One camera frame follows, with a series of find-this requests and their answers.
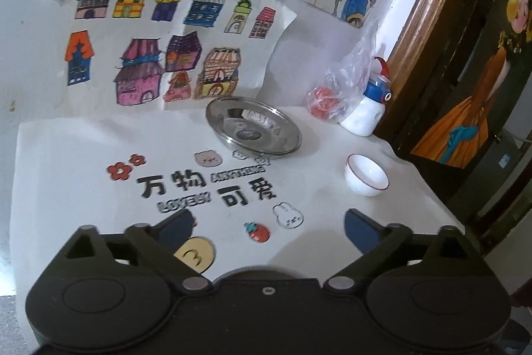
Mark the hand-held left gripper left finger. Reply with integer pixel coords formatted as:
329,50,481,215
50,209,208,291

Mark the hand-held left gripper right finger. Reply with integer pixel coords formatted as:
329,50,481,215
324,209,483,292

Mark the white bowl with red rim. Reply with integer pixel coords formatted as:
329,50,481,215
345,154,390,189
344,170,387,198

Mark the stainless steel plate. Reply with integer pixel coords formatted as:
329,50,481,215
206,97,303,156
208,116,302,160

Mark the white bottle with blue cap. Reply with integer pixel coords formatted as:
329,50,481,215
338,56,394,138

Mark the white printed tablecloth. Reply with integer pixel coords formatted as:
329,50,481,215
10,104,467,299

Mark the clear bag of red candies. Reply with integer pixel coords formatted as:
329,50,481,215
306,19,377,125

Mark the coloured houses drawing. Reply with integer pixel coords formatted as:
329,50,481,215
49,0,298,113

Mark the orange dress figure poster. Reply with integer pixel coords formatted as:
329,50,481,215
409,0,532,169

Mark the curved wooden frame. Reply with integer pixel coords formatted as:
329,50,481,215
386,0,496,133

